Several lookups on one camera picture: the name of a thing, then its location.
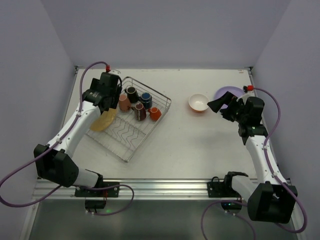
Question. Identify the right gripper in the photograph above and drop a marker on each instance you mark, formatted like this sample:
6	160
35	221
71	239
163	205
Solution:
230	106

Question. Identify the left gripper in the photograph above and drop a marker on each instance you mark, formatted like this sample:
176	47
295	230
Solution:
110	103

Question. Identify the purple plate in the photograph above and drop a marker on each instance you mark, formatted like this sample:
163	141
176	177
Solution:
238	92

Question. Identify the orange bowl white inside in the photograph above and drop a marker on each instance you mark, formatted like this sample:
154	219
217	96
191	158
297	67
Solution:
198	102

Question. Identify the pink textured cup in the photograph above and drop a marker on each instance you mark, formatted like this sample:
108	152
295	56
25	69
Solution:
124	103

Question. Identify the tan plate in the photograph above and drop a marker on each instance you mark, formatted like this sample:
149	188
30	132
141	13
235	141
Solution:
104	121

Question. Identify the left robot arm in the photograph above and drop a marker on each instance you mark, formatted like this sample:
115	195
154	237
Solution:
54	160

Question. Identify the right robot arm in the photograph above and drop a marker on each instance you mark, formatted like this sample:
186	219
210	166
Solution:
268	200

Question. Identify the black mug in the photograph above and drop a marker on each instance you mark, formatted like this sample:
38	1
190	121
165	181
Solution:
132	94

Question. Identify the blue mug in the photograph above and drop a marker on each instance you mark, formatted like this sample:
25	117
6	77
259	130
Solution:
146	100

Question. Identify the brown striped mug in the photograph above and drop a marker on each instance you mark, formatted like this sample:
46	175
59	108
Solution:
139	112

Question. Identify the orange red mug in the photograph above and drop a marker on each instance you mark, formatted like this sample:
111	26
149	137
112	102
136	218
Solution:
154	113

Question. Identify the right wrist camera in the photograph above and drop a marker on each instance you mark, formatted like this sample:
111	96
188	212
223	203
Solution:
248	92

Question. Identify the metal wire dish rack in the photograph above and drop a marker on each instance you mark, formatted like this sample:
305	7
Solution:
126	134

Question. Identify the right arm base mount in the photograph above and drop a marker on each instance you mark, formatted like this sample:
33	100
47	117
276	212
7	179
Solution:
222	190

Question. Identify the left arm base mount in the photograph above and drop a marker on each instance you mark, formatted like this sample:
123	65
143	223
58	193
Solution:
97	199

